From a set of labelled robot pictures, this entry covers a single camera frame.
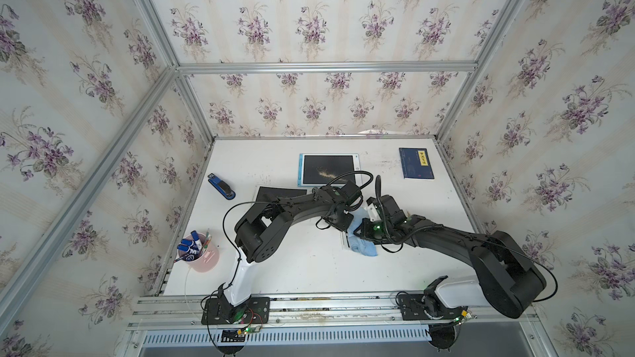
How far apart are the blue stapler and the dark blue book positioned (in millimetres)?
756

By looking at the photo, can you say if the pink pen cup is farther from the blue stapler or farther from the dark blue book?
the dark blue book

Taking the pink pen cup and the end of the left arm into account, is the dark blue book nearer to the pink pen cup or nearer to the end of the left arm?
the end of the left arm

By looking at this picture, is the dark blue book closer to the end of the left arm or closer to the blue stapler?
the end of the left arm

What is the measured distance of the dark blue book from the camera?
1084 mm

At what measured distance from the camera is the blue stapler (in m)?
0.99
